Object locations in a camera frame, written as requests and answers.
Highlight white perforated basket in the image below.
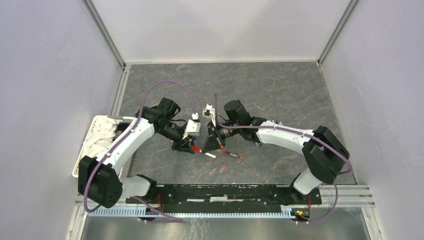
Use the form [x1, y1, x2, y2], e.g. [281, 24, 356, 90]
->
[71, 115, 134, 178]

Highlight clear pink pen cap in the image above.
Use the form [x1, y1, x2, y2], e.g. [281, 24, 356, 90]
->
[219, 165, 227, 174]

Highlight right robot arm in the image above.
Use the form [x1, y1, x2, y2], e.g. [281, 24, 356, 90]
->
[202, 100, 352, 204]

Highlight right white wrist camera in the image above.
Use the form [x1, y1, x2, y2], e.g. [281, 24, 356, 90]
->
[202, 104, 217, 127]

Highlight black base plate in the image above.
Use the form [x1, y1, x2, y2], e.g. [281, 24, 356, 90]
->
[141, 184, 323, 214]

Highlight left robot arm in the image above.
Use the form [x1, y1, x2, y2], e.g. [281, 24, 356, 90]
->
[77, 97, 201, 208]

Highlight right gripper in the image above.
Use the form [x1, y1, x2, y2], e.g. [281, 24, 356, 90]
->
[202, 119, 241, 153]

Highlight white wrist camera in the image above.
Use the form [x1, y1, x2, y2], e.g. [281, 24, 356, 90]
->
[182, 119, 201, 139]
[202, 104, 217, 127]

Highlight slotted cable duct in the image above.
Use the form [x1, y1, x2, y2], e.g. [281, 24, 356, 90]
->
[88, 205, 295, 220]

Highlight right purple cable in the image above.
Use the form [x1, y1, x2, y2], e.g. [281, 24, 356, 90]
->
[209, 93, 353, 225]

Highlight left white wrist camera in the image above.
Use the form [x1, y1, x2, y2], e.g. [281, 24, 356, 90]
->
[182, 119, 201, 139]

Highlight red cap marker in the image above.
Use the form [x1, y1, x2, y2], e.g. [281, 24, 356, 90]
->
[193, 146, 217, 159]

